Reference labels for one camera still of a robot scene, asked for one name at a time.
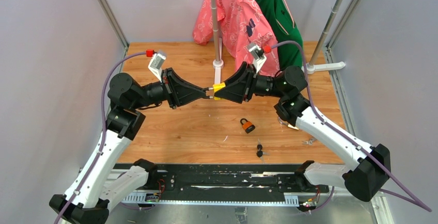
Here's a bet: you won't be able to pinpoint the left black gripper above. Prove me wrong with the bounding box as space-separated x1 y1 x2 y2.
132 67 206 109

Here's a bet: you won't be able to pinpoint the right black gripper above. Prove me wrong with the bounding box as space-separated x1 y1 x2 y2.
214 62 287 104

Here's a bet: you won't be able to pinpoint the yellow padlock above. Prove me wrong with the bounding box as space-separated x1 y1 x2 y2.
202 83 226 100

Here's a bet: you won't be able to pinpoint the orange padlock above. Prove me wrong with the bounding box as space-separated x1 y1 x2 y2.
240 118 256 134

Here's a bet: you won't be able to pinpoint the black orange-lock keys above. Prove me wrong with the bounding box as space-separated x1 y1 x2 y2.
256 139 269 164

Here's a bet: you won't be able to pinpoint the brass padlock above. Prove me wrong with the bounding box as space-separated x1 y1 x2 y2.
277 117 299 131

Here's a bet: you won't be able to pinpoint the silver brass-lock keys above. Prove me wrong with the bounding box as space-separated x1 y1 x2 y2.
302 137 317 146

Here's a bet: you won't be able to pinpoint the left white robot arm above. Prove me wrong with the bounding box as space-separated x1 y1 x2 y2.
49 68 207 223

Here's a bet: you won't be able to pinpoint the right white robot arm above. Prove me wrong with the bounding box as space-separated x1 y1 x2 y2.
213 62 390 202

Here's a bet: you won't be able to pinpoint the pink patterned jacket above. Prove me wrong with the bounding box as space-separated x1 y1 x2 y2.
192 0 279 76

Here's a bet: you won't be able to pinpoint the white clothes rack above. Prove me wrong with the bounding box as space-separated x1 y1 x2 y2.
209 0 346 90

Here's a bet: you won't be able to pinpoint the green shirt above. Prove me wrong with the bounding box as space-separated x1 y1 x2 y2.
255 0 303 70

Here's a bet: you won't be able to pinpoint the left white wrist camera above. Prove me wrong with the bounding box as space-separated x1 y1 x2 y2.
148 52 166 82

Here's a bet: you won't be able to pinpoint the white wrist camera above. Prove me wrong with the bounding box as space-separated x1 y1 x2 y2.
247 43 267 73
148 52 166 82

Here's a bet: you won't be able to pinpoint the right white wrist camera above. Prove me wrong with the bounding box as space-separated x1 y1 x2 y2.
247 43 267 73

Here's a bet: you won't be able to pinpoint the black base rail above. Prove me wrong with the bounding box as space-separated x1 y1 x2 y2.
102 163 353 213

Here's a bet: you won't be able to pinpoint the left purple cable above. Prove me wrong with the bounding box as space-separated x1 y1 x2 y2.
53 49 157 224

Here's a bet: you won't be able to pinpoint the purple cable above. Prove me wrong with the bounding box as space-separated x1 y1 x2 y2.
53 49 157 224
262 40 432 214

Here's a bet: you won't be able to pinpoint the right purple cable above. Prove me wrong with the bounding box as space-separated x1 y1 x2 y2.
262 40 432 214

